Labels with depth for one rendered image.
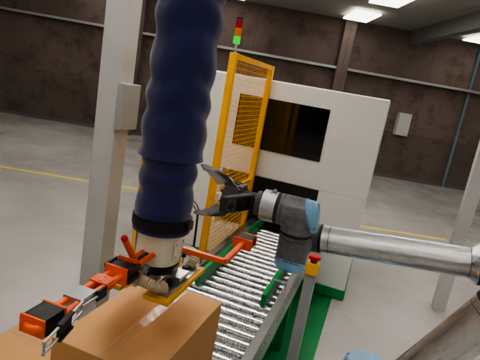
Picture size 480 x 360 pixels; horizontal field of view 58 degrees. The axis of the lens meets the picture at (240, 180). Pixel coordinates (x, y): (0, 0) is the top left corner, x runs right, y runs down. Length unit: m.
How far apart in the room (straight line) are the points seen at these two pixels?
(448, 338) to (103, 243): 2.41
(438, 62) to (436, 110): 1.28
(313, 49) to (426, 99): 3.41
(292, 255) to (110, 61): 2.06
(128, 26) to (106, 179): 1.00
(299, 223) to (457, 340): 0.48
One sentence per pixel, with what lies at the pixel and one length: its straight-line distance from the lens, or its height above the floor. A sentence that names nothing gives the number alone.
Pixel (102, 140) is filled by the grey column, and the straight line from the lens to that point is 3.01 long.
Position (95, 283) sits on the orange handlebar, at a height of 1.24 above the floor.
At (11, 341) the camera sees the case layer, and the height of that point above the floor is 0.54.
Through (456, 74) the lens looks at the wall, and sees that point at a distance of 13.36.
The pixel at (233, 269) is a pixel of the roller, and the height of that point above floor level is 0.52.
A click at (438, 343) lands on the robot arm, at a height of 1.34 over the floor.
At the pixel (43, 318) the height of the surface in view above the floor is 1.26.
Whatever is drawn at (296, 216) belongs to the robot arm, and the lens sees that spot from 1.19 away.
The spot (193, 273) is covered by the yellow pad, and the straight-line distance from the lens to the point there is 1.78.
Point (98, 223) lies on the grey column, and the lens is 3.14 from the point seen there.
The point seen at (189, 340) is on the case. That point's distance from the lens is 1.75.
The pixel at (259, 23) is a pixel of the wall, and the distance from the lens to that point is 12.11.
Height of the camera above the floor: 1.90
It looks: 13 degrees down
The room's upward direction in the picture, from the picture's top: 10 degrees clockwise
